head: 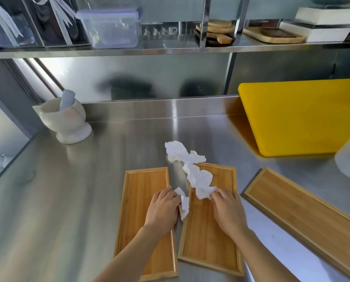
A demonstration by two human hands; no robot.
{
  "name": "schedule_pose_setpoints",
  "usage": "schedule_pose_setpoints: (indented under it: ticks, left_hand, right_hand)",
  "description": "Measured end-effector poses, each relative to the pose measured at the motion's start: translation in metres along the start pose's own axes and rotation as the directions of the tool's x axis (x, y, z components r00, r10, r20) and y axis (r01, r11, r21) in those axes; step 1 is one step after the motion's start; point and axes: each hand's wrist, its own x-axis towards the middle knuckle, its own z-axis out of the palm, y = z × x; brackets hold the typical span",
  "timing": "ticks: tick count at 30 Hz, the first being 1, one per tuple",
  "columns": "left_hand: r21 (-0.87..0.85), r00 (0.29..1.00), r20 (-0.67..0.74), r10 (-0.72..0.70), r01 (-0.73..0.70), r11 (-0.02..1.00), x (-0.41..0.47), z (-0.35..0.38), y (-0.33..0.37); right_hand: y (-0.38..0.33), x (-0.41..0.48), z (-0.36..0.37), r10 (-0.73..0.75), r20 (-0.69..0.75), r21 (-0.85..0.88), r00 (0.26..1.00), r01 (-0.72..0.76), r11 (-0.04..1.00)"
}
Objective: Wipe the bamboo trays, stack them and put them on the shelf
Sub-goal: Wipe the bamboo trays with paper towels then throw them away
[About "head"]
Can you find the person's right hand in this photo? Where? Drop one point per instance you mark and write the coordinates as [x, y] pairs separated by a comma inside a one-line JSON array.
[[229, 214]]

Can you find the person's left hand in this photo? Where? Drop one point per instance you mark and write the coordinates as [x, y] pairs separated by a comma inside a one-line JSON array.
[[161, 211]]

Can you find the person's right fingers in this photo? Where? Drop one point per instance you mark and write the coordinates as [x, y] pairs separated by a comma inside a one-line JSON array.
[[223, 195]]

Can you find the person's left fingers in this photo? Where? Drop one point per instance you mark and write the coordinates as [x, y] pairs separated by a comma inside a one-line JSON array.
[[166, 193]]

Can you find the small white paper towel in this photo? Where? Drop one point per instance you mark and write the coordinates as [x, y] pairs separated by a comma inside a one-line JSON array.
[[185, 207]]

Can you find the large white paper towel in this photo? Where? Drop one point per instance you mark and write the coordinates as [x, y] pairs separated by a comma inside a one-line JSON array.
[[196, 173]]

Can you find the person's left forearm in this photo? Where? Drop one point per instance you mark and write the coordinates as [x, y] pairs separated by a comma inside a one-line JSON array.
[[134, 255]]

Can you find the person's right forearm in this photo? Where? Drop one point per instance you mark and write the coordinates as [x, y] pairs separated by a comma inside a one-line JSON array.
[[260, 258]]

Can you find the short bamboo tray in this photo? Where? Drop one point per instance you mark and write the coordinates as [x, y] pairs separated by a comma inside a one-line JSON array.
[[203, 240], [139, 187]]

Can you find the long bamboo tray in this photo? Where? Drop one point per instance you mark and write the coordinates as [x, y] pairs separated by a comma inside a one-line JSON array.
[[304, 205]]

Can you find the yellow plastic cutting board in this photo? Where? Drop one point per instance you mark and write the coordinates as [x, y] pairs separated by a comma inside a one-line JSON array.
[[301, 117]]

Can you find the white stone mortar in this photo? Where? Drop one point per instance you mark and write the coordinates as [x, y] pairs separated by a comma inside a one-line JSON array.
[[67, 123]]

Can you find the white stone pestle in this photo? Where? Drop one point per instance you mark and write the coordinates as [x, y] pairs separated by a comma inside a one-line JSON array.
[[66, 99]]

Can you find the stainless steel shelf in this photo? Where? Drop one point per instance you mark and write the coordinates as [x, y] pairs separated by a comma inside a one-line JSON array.
[[169, 46]]

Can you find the dark round wooden plate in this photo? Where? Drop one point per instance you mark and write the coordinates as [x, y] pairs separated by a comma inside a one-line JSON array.
[[213, 42]]

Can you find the light oval wooden tray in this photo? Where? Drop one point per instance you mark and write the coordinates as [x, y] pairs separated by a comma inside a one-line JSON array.
[[273, 39]]

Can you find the light round wooden board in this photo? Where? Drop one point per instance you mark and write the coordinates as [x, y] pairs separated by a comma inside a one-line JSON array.
[[220, 24]]

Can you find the dark rectangular wooden tray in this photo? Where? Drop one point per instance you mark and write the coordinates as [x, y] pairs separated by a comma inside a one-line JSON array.
[[277, 32]]

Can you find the clear plastic box with lid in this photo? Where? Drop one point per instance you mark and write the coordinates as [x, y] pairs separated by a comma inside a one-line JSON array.
[[112, 27]]

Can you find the white flat box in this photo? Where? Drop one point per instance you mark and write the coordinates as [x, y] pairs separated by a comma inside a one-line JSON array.
[[326, 15], [316, 33]]

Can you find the clear plastic bin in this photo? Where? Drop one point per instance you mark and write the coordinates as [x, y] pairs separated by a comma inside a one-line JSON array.
[[4, 29], [60, 23]]

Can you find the white paper strips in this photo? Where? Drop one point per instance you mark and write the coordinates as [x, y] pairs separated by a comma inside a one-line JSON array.
[[60, 11]]

